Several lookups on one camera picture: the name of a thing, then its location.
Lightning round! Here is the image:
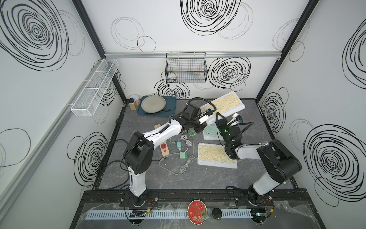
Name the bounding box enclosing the beige power strip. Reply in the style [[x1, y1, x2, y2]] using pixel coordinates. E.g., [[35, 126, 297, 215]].
[[154, 124, 170, 157]]

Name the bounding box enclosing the black wire wall basket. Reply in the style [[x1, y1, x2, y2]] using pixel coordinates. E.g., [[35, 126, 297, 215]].
[[165, 52, 208, 83]]

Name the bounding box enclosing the red round emergency button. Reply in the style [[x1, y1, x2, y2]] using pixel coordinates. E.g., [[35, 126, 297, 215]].
[[188, 200, 208, 225]]

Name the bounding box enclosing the teal usb charger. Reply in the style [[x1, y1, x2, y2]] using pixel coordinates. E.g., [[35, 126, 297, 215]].
[[176, 141, 182, 151]]

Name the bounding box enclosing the white charging cable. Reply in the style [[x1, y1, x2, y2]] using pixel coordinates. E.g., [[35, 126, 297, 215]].
[[158, 134, 199, 175]]

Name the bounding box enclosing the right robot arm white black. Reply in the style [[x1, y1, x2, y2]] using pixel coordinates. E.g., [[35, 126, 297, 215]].
[[215, 113, 302, 205]]

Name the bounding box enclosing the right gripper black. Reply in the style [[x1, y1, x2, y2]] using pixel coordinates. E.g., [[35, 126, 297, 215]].
[[216, 113, 231, 148]]

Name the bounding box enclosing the green wireless keyboard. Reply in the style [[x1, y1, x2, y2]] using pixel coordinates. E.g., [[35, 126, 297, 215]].
[[204, 124, 223, 141]]

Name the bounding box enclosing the green usb charger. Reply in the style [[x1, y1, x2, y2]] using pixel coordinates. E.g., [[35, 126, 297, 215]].
[[180, 152, 188, 160]]

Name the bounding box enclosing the white slotted cable duct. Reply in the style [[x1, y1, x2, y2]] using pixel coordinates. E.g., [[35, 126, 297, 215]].
[[85, 209, 252, 220]]

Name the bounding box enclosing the teal tray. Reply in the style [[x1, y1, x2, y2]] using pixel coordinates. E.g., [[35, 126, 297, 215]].
[[137, 96, 176, 116]]

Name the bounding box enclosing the green charging cable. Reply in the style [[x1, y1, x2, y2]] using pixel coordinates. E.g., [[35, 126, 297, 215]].
[[171, 129, 198, 144]]

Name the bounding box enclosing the black power strip cord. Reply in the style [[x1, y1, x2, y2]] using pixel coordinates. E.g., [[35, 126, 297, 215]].
[[100, 138, 135, 190]]

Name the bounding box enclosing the yellow wireless keyboard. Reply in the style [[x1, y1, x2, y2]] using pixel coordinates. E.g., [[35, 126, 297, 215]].
[[205, 92, 245, 125], [197, 143, 237, 169]]

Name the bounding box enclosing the white wire wall shelf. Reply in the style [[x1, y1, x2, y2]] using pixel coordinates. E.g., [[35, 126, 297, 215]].
[[71, 59, 119, 116]]

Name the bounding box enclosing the black knife on tray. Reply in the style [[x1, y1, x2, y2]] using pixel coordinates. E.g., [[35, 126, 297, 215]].
[[144, 109, 171, 115]]

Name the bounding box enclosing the grey round plate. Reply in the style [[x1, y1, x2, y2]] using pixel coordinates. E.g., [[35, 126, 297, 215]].
[[141, 95, 166, 113]]

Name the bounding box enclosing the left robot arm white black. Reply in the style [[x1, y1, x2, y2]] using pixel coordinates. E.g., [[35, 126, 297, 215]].
[[123, 97, 217, 207]]

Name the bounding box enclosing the black round knob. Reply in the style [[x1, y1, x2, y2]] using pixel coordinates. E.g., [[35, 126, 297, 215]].
[[212, 208, 223, 220]]

